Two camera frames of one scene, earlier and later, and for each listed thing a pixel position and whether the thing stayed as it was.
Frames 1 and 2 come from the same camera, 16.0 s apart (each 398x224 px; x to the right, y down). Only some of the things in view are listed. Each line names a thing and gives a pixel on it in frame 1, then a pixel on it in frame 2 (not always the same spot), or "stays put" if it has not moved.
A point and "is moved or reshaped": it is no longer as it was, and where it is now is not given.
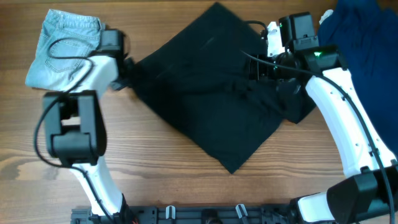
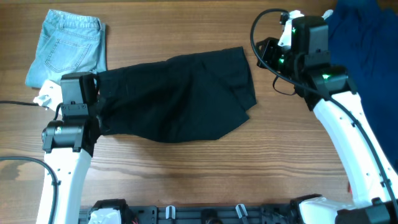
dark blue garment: x=366 y=31 stays put
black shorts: x=197 y=78 is moved or reshaped
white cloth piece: x=326 y=14 stays put
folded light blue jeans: x=64 y=43 stays put
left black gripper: x=127 y=69 to x=94 y=101
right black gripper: x=257 y=69 to x=268 y=52
